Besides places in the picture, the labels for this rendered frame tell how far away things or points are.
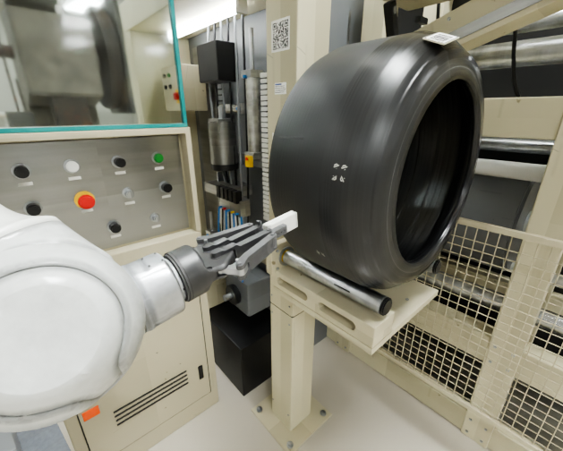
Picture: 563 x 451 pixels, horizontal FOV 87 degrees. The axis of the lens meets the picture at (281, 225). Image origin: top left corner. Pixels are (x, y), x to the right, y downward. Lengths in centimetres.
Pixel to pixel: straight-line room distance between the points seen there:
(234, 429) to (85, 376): 143
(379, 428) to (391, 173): 131
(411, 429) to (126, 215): 148
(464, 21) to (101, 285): 106
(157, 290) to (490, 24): 100
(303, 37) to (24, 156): 78
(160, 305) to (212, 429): 126
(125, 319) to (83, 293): 3
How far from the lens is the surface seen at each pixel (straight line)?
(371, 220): 55
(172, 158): 110
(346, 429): 162
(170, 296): 39
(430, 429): 172
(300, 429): 158
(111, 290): 20
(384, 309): 73
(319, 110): 59
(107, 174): 105
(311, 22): 94
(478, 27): 108
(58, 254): 20
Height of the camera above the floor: 132
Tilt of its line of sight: 21 degrees down
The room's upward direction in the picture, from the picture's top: straight up
